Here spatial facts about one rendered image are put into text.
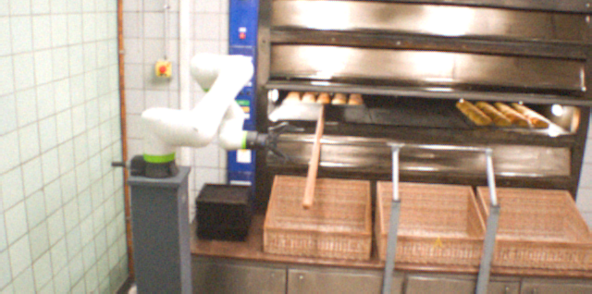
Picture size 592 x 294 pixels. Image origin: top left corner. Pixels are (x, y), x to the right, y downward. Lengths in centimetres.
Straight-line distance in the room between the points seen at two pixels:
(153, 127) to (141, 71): 128
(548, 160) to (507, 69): 61
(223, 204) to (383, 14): 136
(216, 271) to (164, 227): 85
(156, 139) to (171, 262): 48
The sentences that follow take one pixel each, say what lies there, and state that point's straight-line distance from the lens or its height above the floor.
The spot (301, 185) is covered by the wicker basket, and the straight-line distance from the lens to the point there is 309.
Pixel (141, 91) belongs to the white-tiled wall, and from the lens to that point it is 321.
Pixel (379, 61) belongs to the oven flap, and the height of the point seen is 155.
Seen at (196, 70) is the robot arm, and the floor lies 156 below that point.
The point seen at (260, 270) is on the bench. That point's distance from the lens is 278.
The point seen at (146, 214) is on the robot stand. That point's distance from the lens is 203.
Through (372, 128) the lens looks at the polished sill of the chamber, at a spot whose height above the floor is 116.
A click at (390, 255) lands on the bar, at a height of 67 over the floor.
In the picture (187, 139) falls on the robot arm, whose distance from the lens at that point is 188.
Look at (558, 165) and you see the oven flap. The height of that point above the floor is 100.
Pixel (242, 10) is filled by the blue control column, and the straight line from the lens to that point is 297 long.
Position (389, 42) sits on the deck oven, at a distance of 298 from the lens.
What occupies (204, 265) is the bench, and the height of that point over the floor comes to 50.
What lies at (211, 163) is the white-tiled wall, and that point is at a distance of 318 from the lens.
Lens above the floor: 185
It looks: 13 degrees down
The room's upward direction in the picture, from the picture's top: 2 degrees clockwise
